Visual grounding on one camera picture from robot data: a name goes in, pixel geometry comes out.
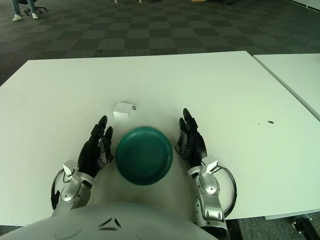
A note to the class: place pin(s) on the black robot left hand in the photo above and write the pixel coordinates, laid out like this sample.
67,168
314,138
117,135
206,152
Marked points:
90,155

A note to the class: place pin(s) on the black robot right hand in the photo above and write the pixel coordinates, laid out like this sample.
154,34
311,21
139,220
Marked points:
196,145

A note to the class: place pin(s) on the white charger block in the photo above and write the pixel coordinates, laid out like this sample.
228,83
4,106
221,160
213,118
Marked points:
121,110

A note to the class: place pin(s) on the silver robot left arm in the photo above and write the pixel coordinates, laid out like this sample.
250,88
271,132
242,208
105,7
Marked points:
67,195

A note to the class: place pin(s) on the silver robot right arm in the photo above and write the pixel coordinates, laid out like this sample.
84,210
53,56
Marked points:
210,200

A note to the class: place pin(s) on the dark green round plate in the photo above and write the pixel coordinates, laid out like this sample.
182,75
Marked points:
142,157

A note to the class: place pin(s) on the grey robot torso shell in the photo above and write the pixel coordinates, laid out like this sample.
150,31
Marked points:
112,225

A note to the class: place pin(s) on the white rectangular table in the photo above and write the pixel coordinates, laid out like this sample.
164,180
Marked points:
300,72

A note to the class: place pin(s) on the brown cardboard box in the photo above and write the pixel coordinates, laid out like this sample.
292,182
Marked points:
198,0

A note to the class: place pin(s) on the black office chair base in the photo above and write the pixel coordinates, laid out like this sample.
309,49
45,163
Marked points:
40,10

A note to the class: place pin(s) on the person legs in jeans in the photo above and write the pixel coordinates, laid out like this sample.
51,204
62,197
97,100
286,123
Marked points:
17,8

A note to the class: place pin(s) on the black table frame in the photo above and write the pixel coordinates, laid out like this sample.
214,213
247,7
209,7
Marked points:
300,222

